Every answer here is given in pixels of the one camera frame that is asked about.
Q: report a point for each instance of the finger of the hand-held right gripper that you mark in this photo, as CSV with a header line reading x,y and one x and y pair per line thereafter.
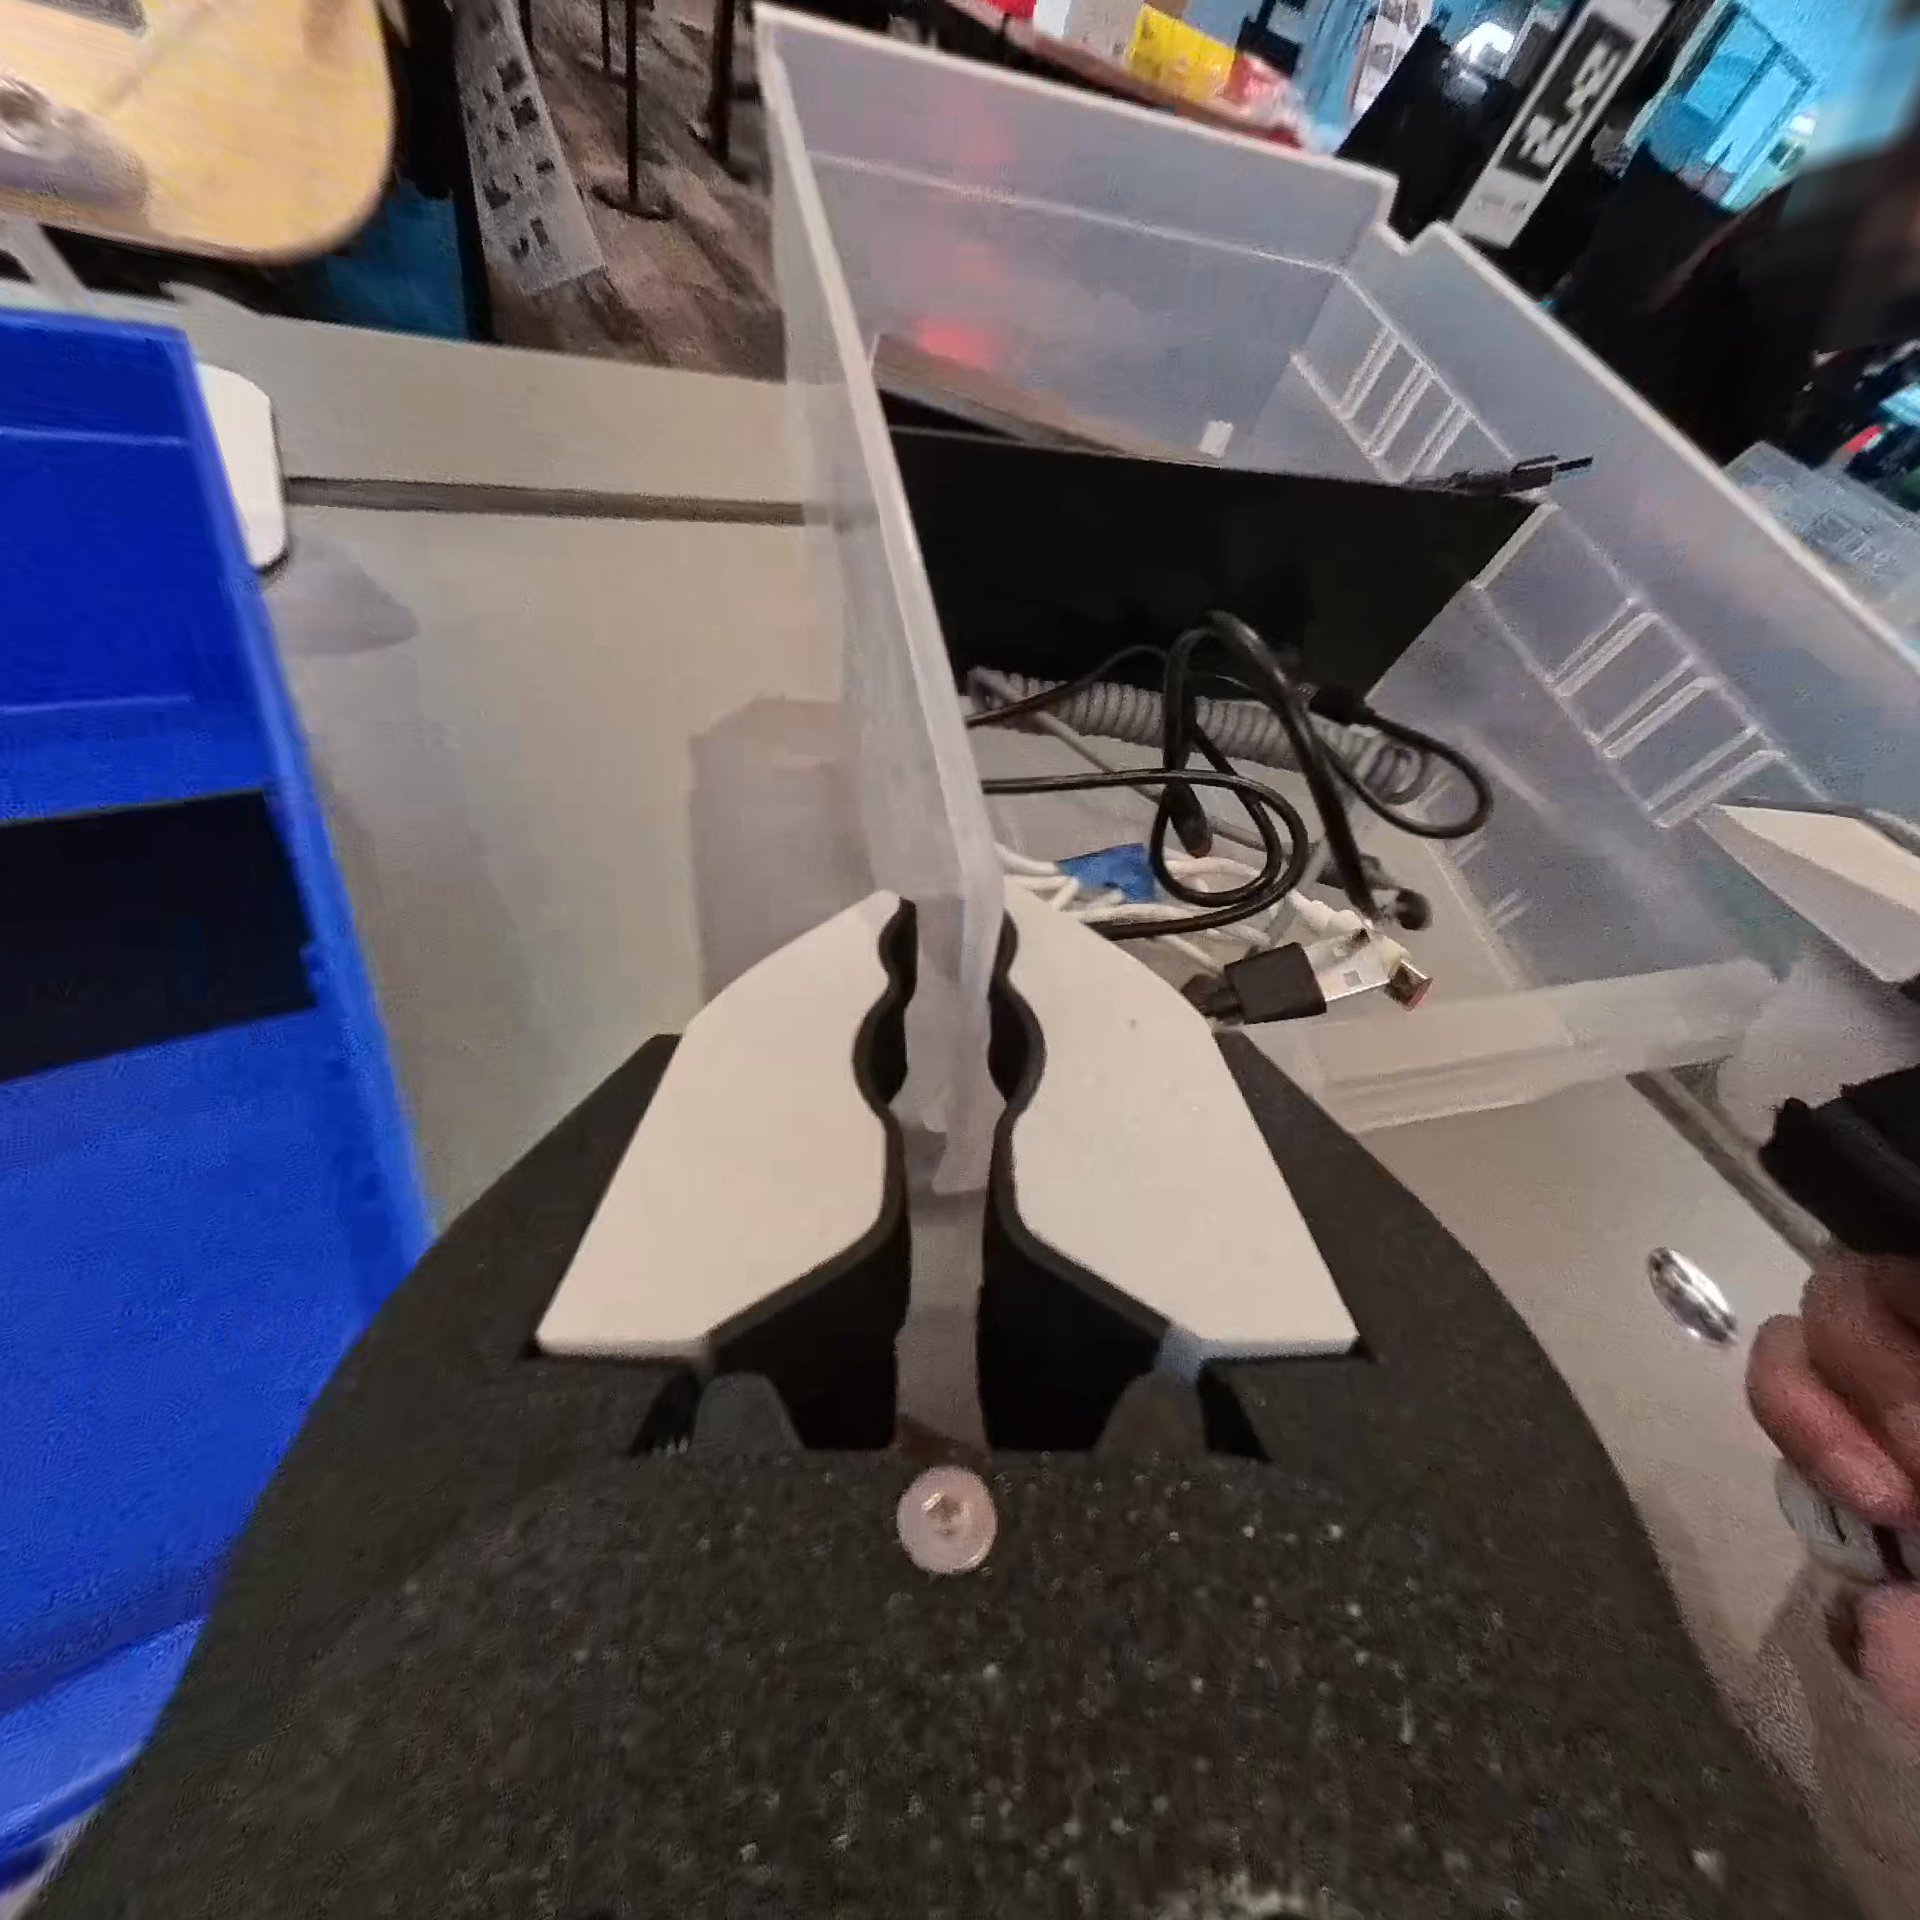
x,y
1843,885

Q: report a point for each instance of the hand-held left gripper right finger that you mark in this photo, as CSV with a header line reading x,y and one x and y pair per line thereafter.
x,y
1169,1184

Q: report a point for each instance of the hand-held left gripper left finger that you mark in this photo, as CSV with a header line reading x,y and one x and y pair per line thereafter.
x,y
736,1184

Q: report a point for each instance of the blue plastic bin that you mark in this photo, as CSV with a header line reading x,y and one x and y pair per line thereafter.
x,y
149,1276

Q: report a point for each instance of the clear plastic bin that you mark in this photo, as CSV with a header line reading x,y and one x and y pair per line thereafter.
x,y
1049,224

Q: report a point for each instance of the person's right hand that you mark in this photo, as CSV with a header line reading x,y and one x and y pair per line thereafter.
x,y
1837,1395

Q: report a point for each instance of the clear plastic container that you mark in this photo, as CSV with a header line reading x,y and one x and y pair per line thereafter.
x,y
1829,511

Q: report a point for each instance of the black framed marker sign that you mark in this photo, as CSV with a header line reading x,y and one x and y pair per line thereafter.
x,y
1562,126

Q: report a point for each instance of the black office chair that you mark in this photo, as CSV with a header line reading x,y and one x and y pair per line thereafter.
x,y
1409,105

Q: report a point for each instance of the grey perforated panel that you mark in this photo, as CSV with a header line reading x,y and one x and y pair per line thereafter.
x,y
519,165

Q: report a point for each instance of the yellow storage bin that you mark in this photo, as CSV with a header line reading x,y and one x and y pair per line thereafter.
x,y
1177,44

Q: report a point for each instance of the long wooden table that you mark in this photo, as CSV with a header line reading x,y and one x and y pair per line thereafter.
x,y
1082,61

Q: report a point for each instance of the wooden book stand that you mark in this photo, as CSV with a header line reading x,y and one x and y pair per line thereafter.
x,y
225,135

